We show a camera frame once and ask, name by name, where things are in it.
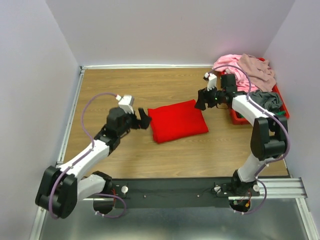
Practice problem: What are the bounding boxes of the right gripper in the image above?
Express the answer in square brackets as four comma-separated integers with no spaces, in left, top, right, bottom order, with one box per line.
[193,84,226,111]

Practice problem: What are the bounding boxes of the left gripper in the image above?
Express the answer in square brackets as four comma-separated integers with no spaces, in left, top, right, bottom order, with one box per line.
[117,106,152,137]

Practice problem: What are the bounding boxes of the red t-shirt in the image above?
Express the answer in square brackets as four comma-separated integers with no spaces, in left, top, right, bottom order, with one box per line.
[148,99,209,144]

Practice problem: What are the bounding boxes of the red plastic bin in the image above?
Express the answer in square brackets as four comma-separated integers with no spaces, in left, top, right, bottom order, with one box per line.
[213,54,290,118]

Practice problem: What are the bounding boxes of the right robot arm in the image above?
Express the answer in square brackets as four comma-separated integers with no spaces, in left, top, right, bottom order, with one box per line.
[195,72,289,196]

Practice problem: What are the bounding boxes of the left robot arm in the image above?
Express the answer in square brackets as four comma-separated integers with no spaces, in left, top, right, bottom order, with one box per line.
[35,107,152,219]

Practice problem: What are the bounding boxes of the light pink shirt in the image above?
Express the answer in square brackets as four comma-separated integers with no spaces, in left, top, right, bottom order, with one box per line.
[212,54,250,93]

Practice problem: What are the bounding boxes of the dusty pink shirt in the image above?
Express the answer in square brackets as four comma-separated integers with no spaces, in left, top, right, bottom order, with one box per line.
[237,53,277,92]

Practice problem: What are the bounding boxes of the grey shirt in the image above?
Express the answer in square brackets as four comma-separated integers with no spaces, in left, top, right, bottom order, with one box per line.
[250,90,283,113]

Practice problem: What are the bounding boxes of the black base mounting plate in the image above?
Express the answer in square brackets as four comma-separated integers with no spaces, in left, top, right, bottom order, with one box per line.
[92,176,261,215]

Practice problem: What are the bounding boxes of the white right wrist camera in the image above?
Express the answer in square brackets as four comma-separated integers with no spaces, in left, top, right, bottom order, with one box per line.
[203,72,218,91]

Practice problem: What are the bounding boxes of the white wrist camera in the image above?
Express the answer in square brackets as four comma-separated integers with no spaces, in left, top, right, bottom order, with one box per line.
[115,94,135,114]
[203,72,218,91]

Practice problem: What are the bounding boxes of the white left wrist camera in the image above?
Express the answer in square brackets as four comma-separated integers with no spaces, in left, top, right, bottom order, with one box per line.
[115,94,135,114]

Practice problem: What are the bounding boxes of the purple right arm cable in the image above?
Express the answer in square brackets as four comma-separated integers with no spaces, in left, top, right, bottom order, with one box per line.
[204,64,292,215]

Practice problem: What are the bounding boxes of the aluminium left rail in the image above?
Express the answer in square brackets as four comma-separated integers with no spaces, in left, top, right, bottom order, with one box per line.
[55,66,85,166]

